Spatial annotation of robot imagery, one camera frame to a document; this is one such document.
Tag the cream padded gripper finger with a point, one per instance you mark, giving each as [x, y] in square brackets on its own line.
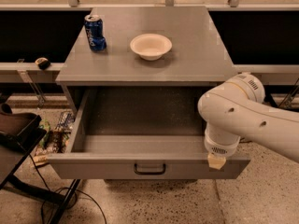
[215, 162]

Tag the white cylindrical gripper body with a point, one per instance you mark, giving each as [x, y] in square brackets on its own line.
[220, 147]

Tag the grey top drawer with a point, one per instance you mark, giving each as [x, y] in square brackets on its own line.
[140, 133]

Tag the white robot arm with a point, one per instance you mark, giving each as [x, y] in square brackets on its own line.
[235, 109]

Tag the grey drawer cabinet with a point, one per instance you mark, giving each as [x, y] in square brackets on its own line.
[197, 55]

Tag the white paper bowl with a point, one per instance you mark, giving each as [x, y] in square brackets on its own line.
[150, 47]

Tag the blue pepsi can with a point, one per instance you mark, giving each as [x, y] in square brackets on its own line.
[94, 30]

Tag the small black round object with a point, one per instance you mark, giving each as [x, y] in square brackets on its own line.
[42, 63]

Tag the dark tray on table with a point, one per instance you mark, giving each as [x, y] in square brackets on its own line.
[15, 128]

